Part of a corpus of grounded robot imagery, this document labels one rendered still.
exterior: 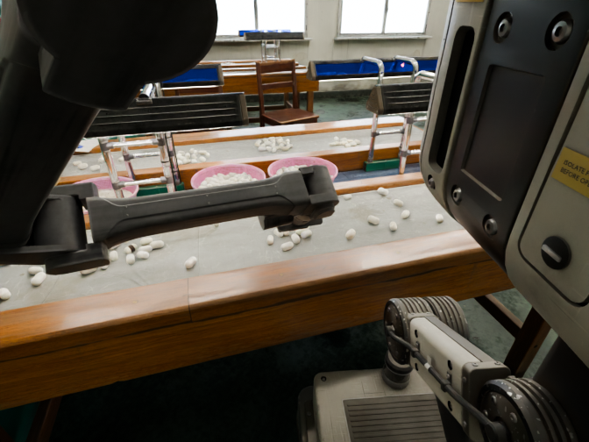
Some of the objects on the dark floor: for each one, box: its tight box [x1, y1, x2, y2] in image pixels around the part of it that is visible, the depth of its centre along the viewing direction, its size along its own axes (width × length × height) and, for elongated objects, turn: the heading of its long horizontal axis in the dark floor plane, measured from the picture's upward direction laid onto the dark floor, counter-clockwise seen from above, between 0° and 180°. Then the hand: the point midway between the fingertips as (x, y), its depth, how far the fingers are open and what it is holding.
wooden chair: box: [255, 59, 319, 127], centre depth 319 cm, size 44×43×91 cm
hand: (289, 219), depth 82 cm, fingers closed
